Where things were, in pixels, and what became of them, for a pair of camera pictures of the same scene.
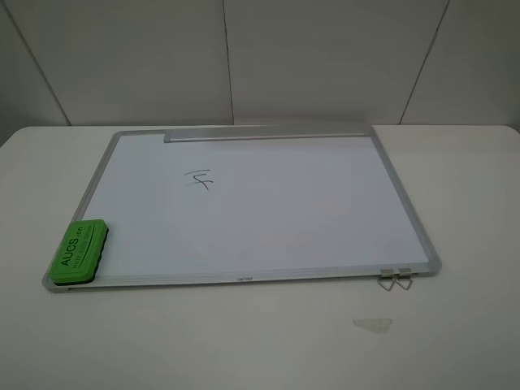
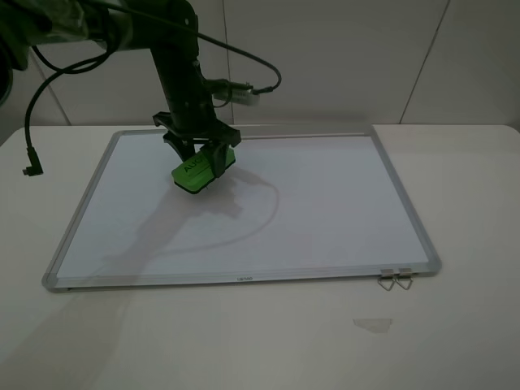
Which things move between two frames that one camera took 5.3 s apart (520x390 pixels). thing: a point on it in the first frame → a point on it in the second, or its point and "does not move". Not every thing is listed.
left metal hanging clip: (386, 275) does not move
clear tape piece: (374, 325) does not move
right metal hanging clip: (404, 278) does not move
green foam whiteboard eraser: (80, 253) → (196, 172)
